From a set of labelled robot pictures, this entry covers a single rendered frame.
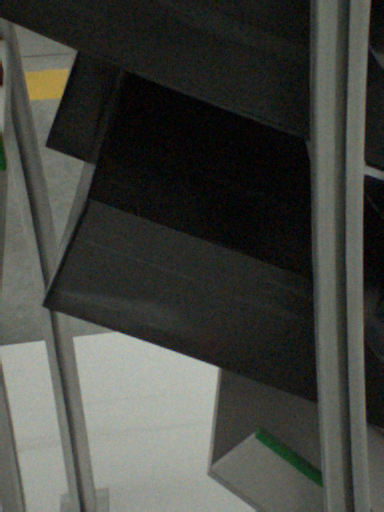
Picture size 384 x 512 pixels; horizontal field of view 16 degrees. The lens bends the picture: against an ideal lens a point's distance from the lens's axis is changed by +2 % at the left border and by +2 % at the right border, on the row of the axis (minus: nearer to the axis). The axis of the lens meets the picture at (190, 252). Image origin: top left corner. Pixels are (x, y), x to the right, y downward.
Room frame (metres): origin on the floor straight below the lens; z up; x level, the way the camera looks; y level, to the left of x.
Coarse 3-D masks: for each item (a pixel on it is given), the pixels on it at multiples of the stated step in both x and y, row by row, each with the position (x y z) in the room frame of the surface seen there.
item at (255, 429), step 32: (224, 384) 0.58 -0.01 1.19; (256, 384) 0.60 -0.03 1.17; (224, 416) 0.56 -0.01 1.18; (256, 416) 0.57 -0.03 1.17; (288, 416) 0.59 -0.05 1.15; (224, 448) 0.54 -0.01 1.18; (256, 448) 0.51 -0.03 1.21; (288, 448) 0.51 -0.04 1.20; (320, 448) 0.58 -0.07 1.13; (224, 480) 0.52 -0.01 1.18; (256, 480) 0.51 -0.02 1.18; (288, 480) 0.51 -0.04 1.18; (320, 480) 0.51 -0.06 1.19
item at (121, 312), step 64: (128, 128) 0.65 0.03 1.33; (192, 128) 0.64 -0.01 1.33; (256, 128) 0.63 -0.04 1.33; (128, 192) 0.63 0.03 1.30; (192, 192) 0.64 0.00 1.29; (256, 192) 0.63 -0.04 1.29; (64, 256) 0.52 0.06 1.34; (128, 256) 0.52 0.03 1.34; (192, 256) 0.51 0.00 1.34; (256, 256) 0.51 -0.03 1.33; (128, 320) 0.52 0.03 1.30; (192, 320) 0.51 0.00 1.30; (256, 320) 0.51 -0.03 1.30
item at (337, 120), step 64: (320, 0) 0.47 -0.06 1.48; (320, 64) 0.47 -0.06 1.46; (320, 128) 0.47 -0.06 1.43; (320, 192) 0.47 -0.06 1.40; (320, 256) 0.47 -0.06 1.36; (64, 320) 0.79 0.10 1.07; (320, 320) 0.47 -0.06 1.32; (0, 384) 0.47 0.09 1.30; (64, 384) 0.80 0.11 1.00; (320, 384) 0.48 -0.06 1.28; (0, 448) 0.47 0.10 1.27; (64, 448) 0.79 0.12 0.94
